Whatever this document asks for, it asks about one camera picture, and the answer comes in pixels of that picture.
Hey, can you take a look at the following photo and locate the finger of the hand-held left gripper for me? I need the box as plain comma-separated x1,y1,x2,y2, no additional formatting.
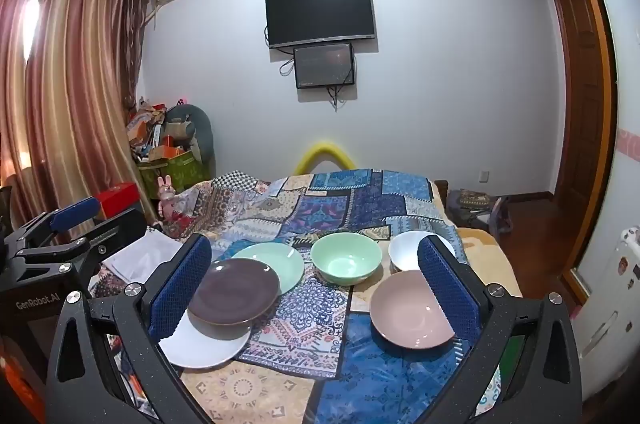
17,196,101,251
10,208,147,285

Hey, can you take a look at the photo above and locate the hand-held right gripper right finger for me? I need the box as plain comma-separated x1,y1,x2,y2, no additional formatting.
416,234,584,424

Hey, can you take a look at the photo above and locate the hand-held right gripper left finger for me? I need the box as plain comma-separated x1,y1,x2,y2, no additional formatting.
45,233,221,424

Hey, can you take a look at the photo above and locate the pink bowl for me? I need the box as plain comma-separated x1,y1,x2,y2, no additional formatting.
369,270,457,351

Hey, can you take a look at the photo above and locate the purple plate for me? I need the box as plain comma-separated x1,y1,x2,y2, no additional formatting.
187,257,281,326

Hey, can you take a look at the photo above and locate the white bowl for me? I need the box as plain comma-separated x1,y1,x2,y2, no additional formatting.
388,230,457,272

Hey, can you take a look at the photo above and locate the white plate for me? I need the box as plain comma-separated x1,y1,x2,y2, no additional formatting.
159,309,252,369

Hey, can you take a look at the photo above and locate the light green plate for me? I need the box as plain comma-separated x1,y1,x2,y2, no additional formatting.
231,242,305,295

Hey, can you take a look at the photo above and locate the light green bowl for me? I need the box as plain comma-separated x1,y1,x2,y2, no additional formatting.
310,233,383,287

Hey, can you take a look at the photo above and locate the red box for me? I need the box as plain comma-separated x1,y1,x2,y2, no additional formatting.
95,183,142,219

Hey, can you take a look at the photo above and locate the white paper sheet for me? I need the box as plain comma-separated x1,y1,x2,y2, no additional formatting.
102,228,183,282

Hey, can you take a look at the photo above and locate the beige and green fleece blanket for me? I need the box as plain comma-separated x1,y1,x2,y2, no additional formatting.
452,226,526,405

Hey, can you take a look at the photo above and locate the pink bunny toy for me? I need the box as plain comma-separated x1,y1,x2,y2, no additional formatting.
156,175,181,221

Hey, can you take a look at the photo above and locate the green cardboard box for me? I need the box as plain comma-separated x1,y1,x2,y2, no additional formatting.
137,151,208,199

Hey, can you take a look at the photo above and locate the person's orange clothing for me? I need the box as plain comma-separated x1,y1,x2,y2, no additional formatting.
0,339,46,424

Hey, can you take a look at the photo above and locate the patterned bag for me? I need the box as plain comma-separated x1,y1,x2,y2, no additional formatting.
446,189,511,235

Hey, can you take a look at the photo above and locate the pile of assorted boxes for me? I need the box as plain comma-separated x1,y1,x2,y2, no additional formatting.
125,98,173,161

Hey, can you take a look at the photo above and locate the striped brown curtain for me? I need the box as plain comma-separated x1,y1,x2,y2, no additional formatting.
0,0,151,245

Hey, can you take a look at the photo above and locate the patchwork patterned blanket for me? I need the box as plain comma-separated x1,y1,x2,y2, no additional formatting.
90,169,503,424

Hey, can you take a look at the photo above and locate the yellow foam tube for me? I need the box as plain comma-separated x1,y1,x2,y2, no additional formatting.
294,143,356,175

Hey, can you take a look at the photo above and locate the wooden door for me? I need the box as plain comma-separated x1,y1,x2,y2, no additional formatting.
549,0,603,205

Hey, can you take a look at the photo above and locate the small black monitor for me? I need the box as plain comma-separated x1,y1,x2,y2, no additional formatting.
293,42,356,89

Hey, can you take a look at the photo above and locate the wooden bed frame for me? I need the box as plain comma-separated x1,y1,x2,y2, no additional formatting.
434,179,453,225

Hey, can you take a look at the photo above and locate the wooden door frame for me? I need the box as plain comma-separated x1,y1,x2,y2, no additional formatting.
550,0,621,295

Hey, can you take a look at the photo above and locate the black wall television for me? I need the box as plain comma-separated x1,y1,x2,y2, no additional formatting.
265,0,377,49

